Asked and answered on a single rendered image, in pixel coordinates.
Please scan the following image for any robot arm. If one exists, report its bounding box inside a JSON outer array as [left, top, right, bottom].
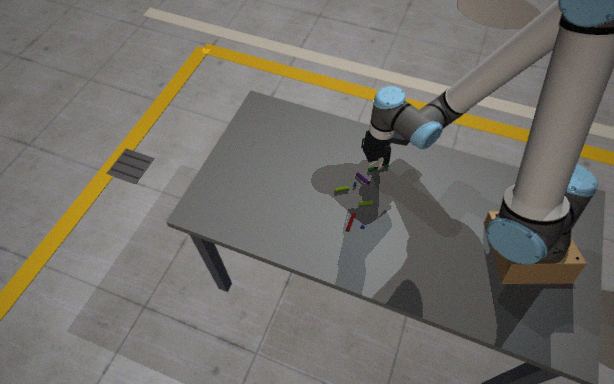
[[369, 0, 614, 265]]

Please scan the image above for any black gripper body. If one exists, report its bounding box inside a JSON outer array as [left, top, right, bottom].
[[361, 130, 391, 163]]

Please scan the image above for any purple rod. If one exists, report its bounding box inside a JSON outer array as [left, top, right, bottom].
[[356, 172, 370, 184]]

